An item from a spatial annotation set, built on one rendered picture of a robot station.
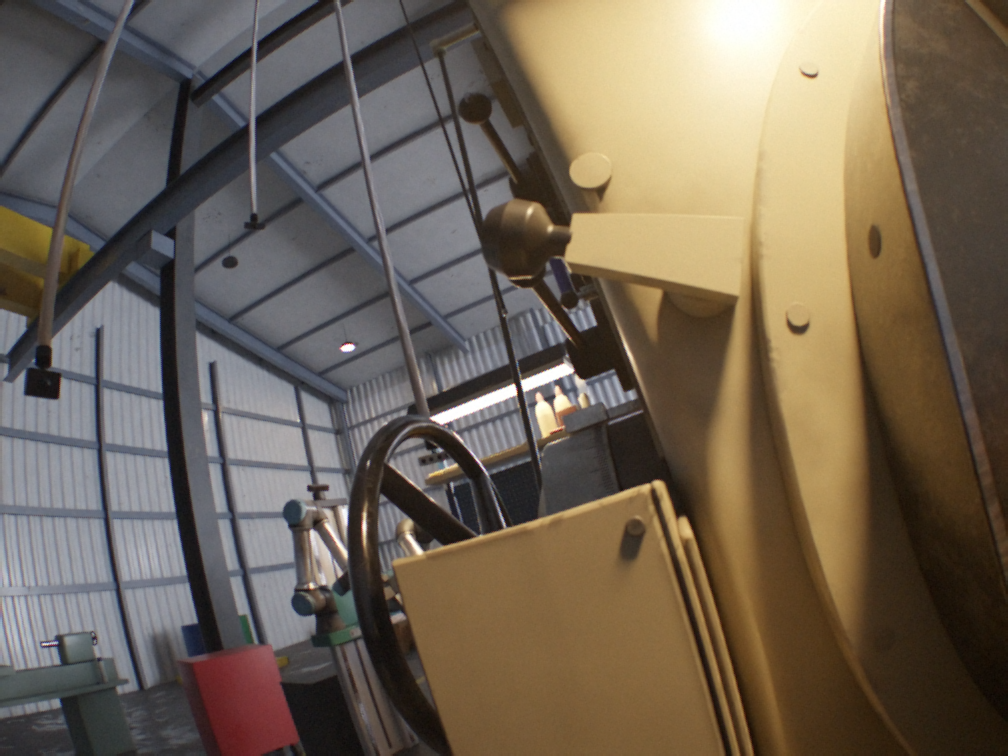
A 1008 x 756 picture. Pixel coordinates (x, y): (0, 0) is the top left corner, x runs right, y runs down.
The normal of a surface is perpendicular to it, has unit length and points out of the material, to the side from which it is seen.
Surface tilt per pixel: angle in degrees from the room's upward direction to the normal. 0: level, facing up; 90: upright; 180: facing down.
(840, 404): 90
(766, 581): 90
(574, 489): 57
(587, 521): 90
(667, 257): 90
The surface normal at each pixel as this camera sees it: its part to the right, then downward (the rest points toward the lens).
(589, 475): -0.42, -0.69
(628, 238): -0.31, -0.19
